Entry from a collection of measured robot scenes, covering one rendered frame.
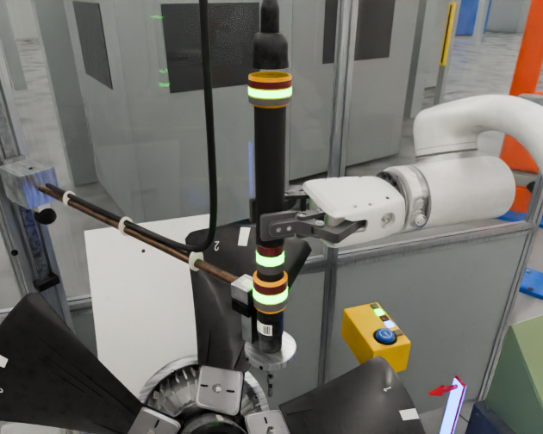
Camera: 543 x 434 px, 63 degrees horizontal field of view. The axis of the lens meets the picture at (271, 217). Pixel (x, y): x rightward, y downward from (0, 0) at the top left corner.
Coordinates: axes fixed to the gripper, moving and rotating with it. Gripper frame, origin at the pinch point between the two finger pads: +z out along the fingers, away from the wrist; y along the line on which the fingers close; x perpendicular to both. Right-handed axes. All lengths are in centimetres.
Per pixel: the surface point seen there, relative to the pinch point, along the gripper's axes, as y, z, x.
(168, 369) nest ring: 21.0, 13.6, -40.9
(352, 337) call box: 31, -31, -54
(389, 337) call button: 23, -36, -48
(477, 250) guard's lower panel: 70, -105, -64
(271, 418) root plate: 2.8, -1.1, -38.1
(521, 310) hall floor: 121, -204, -155
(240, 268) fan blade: 15.5, 0.2, -16.9
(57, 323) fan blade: 10.0, 27.3, -17.2
